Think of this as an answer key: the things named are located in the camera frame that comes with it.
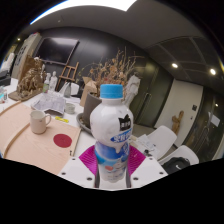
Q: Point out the small round tin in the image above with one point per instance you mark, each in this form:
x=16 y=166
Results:
x=70 y=108

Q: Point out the stack of papers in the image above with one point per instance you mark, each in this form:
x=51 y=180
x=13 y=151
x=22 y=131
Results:
x=145 y=141

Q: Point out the white ceramic mug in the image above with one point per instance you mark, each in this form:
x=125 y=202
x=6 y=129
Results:
x=38 y=122

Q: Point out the dried plant in grey pot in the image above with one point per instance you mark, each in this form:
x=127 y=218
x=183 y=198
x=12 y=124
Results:
x=113 y=71

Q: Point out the wooden figure sculpture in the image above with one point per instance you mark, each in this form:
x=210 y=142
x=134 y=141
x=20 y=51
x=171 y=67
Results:
x=177 y=123

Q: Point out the flat round red coaster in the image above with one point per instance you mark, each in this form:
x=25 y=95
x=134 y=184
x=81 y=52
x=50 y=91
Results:
x=62 y=140

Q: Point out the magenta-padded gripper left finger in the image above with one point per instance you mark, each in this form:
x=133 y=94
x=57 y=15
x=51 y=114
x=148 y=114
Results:
x=75 y=171

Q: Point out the small white figurine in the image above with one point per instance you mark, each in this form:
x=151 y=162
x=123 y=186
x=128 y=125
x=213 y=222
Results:
x=53 y=83

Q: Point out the white blue-capped drink bottle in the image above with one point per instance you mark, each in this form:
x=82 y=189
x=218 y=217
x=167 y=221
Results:
x=111 y=126

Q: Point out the grey plant saucer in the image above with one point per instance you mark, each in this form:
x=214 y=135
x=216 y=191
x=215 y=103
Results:
x=81 y=125

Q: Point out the long ceiling light panel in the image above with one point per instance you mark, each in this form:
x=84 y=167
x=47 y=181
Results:
x=110 y=4

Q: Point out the printed newspaper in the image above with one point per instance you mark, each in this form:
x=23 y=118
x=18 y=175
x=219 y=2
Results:
x=50 y=103

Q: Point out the grey spray bottle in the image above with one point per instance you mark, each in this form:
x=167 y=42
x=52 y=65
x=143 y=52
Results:
x=67 y=91

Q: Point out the round ceiling spotlights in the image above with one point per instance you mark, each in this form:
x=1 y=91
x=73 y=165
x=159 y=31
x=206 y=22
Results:
x=212 y=71

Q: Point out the white cabinet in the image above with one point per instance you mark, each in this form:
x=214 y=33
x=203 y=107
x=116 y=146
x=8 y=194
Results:
x=25 y=53

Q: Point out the light wooden board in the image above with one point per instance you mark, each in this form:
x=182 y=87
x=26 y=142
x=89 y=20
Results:
x=30 y=150

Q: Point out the green-labelled bottle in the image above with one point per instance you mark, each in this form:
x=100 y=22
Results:
x=46 y=86

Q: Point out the wooden easel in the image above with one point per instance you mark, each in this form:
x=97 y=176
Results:
x=68 y=71

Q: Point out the small yellow strip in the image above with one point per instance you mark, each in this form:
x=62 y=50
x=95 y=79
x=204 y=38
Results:
x=62 y=119

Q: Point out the dark double door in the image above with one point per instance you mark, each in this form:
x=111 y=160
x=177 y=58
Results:
x=156 y=93

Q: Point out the dark wall screen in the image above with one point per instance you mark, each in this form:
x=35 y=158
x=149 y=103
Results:
x=55 y=50

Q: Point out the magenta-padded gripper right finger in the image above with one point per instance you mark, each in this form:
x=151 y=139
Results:
x=150 y=171

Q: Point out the black desk device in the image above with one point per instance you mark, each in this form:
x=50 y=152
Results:
x=5 y=78

